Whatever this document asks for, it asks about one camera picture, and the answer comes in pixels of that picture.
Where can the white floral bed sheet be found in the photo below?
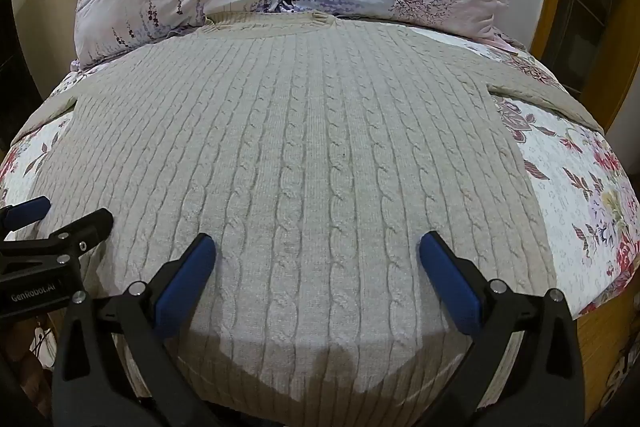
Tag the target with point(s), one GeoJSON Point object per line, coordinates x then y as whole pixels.
{"type": "Point", "coordinates": [565, 167]}

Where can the brown patterned bed base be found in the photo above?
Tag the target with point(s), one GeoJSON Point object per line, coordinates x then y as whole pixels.
{"type": "Point", "coordinates": [607, 347]}

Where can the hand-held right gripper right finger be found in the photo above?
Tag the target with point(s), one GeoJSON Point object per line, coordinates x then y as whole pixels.
{"type": "Point", "coordinates": [447, 279]}

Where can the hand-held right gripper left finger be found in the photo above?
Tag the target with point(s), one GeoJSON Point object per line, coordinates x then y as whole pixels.
{"type": "Point", "coordinates": [192, 277]}

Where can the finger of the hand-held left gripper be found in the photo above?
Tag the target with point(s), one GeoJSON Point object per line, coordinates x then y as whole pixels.
{"type": "Point", "coordinates": [30, 209]}
{"type": "Point", "coordinates": [92, 227]}

